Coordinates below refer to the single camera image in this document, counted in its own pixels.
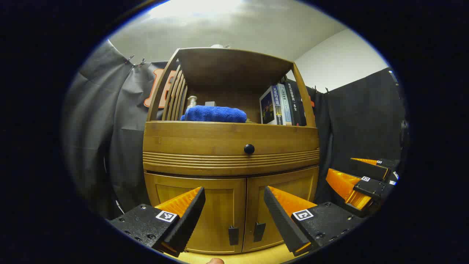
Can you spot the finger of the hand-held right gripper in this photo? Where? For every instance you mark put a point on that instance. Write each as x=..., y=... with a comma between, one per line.
x=373, y=187
x=370, y=169

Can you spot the black book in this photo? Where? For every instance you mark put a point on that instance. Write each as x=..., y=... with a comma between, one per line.
x=296, y=106

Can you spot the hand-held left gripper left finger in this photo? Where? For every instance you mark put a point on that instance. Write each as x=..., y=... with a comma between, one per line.
x=190, y=220

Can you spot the clear pump bottle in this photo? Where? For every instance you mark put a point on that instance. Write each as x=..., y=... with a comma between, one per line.
x=191, y=102

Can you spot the small grey box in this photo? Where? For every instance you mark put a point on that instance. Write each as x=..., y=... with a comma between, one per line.
x=209, y=104

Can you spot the small white object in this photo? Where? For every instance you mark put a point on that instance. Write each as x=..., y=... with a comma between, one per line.
x=219, y=46

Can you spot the wooden double-door shoe cabinet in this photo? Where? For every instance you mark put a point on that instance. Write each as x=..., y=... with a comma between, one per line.
x=220, y=69

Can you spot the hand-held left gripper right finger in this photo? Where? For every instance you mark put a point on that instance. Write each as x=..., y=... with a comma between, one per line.
x=282, y=223

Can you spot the black round drawer knob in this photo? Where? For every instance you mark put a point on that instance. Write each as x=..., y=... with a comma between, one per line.
x=249, y=149

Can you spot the wooden shoe cabinet door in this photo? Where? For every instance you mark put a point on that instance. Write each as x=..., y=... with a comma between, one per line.
x=293, y=187
x=220, y=212

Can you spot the light grey book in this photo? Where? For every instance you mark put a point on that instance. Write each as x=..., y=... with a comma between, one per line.
x=287, y=110

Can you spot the blue folded towel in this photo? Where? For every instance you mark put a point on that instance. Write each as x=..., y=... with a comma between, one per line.
x=216, y=114

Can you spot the dark blue picture-cover book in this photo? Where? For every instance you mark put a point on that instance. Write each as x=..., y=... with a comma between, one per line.
x=267, y=108

